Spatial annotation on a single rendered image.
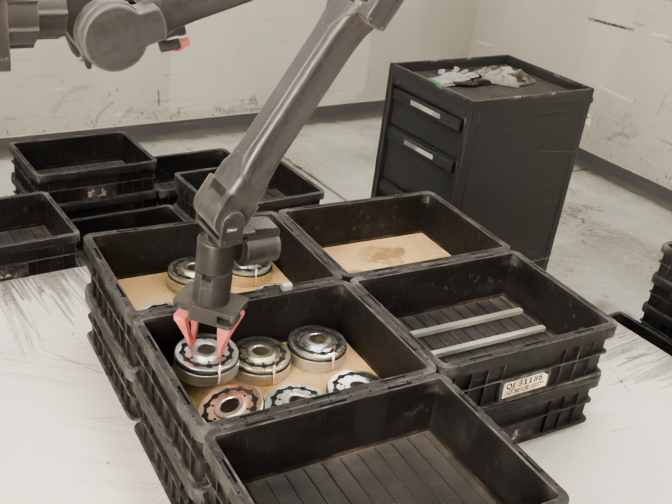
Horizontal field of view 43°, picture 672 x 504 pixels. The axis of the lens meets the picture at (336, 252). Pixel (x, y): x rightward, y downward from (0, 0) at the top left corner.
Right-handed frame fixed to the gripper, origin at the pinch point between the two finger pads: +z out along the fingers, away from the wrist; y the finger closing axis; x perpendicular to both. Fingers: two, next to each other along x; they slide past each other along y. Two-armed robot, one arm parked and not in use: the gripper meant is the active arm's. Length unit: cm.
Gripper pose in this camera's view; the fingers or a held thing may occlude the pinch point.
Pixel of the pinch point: (206, 347)
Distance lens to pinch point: 136.8
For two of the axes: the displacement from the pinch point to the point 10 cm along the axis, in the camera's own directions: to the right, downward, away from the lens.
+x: -2.7, 4.1, -8.7
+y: -9.5, -2.5, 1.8
